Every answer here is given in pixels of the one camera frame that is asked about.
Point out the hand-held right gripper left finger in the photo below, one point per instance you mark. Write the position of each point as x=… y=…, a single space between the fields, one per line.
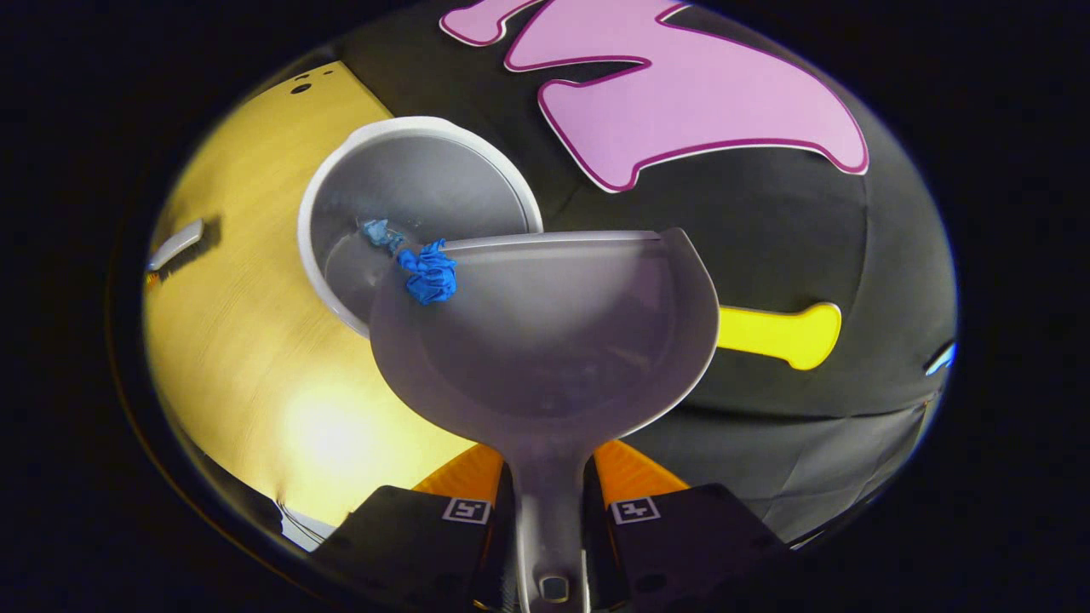
x=409 y=545

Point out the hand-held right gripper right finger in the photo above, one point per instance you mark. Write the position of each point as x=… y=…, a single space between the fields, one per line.
x=681 y=545

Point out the small grey dustpan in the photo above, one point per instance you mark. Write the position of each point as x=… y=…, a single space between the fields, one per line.
x=553 y=340

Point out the blue paper trash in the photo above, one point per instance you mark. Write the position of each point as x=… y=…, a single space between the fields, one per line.
x=381 y=233
x=430 y=272

